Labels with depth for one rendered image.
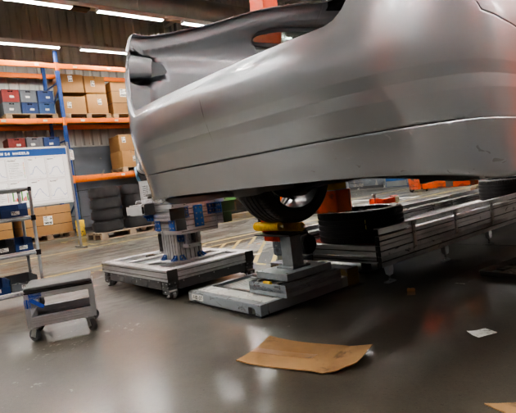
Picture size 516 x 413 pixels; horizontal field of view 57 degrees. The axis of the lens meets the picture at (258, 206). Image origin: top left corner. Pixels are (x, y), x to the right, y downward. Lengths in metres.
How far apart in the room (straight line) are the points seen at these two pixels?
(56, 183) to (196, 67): 6.65
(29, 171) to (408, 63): 8.26
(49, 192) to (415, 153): 8.26
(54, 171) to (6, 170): 0.78
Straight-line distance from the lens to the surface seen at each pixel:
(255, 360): 2.26
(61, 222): 12.79
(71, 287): 3.22
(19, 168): 9.11
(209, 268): 3.87
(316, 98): 1.41
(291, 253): 3.09
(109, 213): 10.45
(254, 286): 3.13
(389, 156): 1.35
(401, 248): 3.56
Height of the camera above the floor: 0.81
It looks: 3 degrees down
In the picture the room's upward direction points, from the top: 7 degrees counter-clockwise
